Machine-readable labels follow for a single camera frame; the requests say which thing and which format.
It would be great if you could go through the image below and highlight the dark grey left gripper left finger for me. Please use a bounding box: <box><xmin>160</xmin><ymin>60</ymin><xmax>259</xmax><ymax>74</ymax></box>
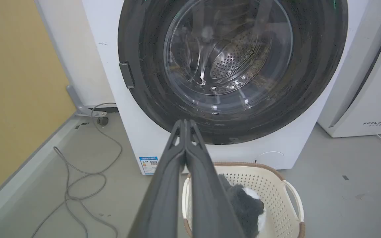
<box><xmin>127</xmin><ymin>119</ymin><xmax>187</xmax><ymax>238</ymax></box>

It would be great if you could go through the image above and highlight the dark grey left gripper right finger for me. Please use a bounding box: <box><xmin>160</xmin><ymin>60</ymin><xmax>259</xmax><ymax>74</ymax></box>
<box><xmin>185</xmin><ymin>119</ymin><xmax>246</xmax><ymax>238</ymax></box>

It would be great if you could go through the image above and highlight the black round washing machine door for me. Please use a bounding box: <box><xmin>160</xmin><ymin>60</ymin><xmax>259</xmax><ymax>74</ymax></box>
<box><xmin>118</xmin><ymin>0</ymin><xmax>349</xmax><ymax>145</ymax></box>

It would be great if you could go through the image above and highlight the white front-load washing machine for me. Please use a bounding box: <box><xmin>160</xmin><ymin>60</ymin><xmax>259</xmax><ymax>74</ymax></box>
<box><xmin>81</xmin><ymin>0</ymin><xmax>369</xmax><ymax>175</ymax></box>

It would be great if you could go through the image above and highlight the blue energy label sticker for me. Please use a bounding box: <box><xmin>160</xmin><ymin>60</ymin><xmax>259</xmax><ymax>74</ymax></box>
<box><xmin>139</xmin><ymin>156</ymin><xmax>159</xmax><ymax>175</ymax></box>

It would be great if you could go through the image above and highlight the grey and white garment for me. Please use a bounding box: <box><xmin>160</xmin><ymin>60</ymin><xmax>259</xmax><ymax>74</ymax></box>
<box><xmin>218</xmin><ymin>174</ymin><xmax>266</xmax><ymax>238</ymax></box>

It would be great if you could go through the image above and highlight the cream perforated laundry basket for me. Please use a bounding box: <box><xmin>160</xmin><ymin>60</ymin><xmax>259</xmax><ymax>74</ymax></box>
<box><xmin>182</xmin><ymin>162</ymin><xmax>306</xmax><ymax>238</ymax></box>

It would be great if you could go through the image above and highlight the grey wheeled partition foot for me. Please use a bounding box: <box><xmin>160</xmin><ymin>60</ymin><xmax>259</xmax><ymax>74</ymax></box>
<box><xmin>66</xmin><ymin>85</ymin><xmax>109</xmax><ymax>126</ymax></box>

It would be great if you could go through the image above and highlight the white Feelbird appliance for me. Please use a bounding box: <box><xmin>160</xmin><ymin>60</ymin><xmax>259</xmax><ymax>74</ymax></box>
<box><xmin>317</xmin><ymin>0</ymin><xmax>381</xmax><ymax>138</ymax></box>

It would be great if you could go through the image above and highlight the grey power cable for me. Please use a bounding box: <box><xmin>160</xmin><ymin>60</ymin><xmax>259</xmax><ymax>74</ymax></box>
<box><xmin>30</xmin><ymin>103</ymin><xmax>123</xmax><ymax>238</ymax></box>

